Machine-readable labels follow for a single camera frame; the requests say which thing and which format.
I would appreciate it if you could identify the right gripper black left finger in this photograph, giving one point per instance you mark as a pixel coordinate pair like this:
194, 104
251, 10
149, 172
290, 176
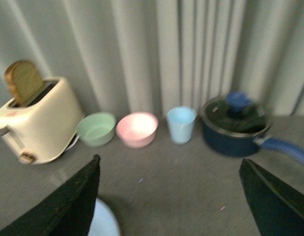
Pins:
68, 211

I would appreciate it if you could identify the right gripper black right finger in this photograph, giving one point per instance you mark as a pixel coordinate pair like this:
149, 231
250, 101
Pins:
277, 208

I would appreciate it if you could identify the light blue plate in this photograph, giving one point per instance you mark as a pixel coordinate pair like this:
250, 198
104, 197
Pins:
104, 222

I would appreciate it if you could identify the dark blue saucepan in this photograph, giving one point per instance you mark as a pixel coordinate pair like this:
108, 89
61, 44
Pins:
231, 145

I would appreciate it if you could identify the cream white toaster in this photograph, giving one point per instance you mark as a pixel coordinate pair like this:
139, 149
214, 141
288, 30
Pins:
42, 131

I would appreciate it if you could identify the green plastic bowl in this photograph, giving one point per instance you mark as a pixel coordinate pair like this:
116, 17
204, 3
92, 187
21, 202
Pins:
97, 129

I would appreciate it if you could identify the glass pot lid blue knob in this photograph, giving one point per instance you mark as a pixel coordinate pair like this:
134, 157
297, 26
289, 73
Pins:
235, 114

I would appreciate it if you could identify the pink plastic bowl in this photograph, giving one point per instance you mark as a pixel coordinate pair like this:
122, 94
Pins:
137, 130

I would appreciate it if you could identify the light blue cup right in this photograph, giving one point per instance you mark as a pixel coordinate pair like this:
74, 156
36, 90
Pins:
180, 121

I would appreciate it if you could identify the brown toast slice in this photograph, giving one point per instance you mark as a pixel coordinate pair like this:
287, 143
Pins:
24, 81

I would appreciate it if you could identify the grey curtain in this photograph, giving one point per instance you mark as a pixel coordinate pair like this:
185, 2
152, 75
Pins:
125, 56

